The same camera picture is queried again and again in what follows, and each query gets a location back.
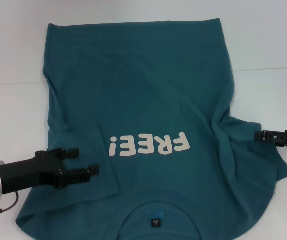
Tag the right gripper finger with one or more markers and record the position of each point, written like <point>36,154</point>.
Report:
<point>268,136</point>

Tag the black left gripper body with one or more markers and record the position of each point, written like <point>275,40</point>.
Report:
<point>26,172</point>

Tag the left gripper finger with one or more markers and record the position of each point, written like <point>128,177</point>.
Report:
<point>71,153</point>
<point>81,175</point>

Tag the teal FREE print t-shirt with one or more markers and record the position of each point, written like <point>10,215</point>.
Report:
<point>138,95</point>

